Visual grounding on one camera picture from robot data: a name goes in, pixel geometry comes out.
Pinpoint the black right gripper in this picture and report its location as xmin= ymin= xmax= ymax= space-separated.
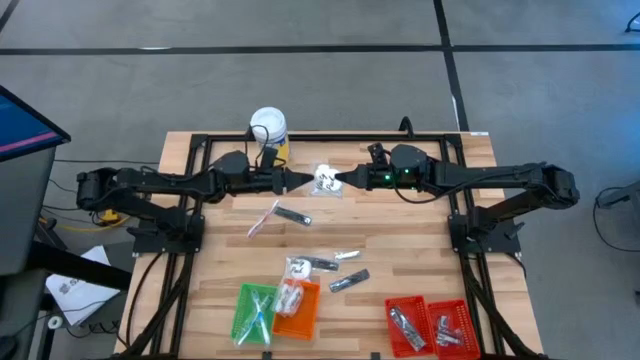
xmin=333 ymin=164 xmax=401 ymax=191

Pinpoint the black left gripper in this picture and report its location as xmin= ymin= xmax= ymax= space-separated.
xmin=245 ymin=167 xmax=315 ymax=196

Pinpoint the clear bag with white cotton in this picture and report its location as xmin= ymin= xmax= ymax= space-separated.
xmin=284 ymin=255 xmax=314 ymax=282
xmin=274 ymin=284 xmax=294 ymax=317
xmin=309 ymin=162 xmax=346 ymax=199
xmin=279 ymin=278 xmax=306 ymax=319

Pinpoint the black packaged comb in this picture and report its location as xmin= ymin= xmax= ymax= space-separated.
xmin=273 ymin=205 xmax=314 ymax=228
xmin=298 ymin=255 xmax=341 ymax=274
xmin=328 ymin=267 xmax=372 ymax=294
xmin=389 ymin=306 xmax=427 ymax=353

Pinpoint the green plastic basket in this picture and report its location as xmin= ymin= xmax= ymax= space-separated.
xmin=230 ymin=282 xmax=279 ymax=347

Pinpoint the blue toothbrush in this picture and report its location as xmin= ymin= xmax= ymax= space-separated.
xmin=249 ymin=289 xmax=274 ymax=347
xmin=234 ymin=292 xmax=275 ymax=349

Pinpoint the orange plastic basket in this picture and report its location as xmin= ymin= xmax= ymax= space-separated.
xmin=271 ymin=278 xmax=322 ymax=342

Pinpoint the white-lidded yellow wipes canister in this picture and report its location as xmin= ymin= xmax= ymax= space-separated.
xmin=249 ymin=106 xmax=290 ymax=166

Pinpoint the red plastic basket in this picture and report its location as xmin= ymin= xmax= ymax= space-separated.
xmin=428 ymin=298 xmax=482 ymax=360
xmin=384 ymin=295 xmax=435 ymax=359

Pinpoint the black beam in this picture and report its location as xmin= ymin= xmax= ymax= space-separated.
xmin=24 ymin=242 xmax=134 ymax=291

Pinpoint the white paper sheet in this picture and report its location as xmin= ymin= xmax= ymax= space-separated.
xmin=44 ymin=244 xmax=121 ymax=326

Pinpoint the grey cabinet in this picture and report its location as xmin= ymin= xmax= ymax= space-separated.
xmin=0 ymin=146 xmax=57 ymax=277

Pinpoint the blue-screen monitor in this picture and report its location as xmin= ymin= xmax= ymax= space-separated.
xmin=0 ymin=84 xmax=72 ymax=162

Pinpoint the dark grey cart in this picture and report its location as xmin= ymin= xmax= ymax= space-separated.
xmin=0 ymin=272 xmax=51 ymax=360

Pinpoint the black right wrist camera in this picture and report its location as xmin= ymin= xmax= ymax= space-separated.
xmin=367 ymin=142 xmax=392 ymax=167

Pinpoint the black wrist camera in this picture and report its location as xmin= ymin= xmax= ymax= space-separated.
xmin=367 ymin=142 xmax=392 ymax=167
xmin=259 ymin=145 xmax=279 ymax=170

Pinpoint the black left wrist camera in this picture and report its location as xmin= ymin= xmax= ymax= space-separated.
xmin=259 ymin=145 xmax=279 ymax=170

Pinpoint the black right camera cable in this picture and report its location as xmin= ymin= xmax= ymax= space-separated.
xmin=392 ymin=183 xmax=452 ymax=206

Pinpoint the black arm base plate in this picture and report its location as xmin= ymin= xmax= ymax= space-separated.
xmin=127 ymin=213 xmax=206 ymax=255
xmin=447 ymin=213 xmax=526 ymax=255

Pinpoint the yellow cable with plug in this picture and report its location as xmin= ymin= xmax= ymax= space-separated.
xmin=39 ymin=207 xmax=134 ymax=233

